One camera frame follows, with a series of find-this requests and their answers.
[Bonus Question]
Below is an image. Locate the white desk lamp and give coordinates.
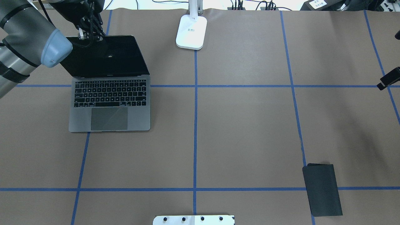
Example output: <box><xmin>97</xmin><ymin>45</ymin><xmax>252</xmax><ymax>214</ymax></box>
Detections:
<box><xmin>175</xmin><ymin>0</ymin><xmax>208</xmax><ymax>50</ymax></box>

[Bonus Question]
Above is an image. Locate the black mouse pad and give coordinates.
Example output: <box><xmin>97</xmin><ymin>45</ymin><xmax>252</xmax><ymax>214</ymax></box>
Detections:
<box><xmin>302</xmin><ymin>163</ymin><xmax>343</xmax><ymax>217</ymax></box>

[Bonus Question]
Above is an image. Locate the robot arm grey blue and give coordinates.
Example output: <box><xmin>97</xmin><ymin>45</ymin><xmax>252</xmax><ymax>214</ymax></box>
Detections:
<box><xmin>0</xmin><ymin>0</ymin><xmax>105</xmax><ymax>97</ymax></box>

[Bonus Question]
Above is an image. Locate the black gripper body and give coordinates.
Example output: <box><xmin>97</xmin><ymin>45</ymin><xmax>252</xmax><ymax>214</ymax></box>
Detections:
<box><xmin>50</xmin><ymin>0</ymin><xmax>105</xmax><ymax>32</ymax></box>

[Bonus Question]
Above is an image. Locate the grey laptop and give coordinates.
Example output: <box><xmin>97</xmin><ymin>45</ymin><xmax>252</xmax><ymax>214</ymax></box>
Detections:
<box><xmin>61</xmin><ymin>35</ymin><xmax>151</xmax><ymax>132</ymax></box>

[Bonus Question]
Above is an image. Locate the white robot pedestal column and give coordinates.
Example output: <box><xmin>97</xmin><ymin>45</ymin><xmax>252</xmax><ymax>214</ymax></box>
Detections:
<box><xmin>152</xmin><ymin>215</ymin><xmax>235</xmax><ymax>225</ymax></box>

